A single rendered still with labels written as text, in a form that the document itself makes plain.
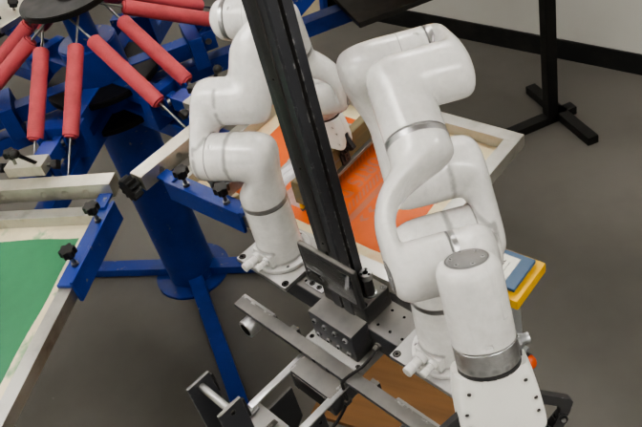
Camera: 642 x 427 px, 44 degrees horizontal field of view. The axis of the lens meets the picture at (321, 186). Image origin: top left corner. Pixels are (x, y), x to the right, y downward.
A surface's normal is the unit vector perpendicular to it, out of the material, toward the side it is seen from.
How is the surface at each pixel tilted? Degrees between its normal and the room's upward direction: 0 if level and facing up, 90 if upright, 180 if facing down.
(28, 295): 0
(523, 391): 68
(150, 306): 0
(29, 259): 0
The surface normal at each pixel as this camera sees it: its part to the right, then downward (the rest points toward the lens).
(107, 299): -0.21, -0.74
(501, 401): 0.04, 0.33
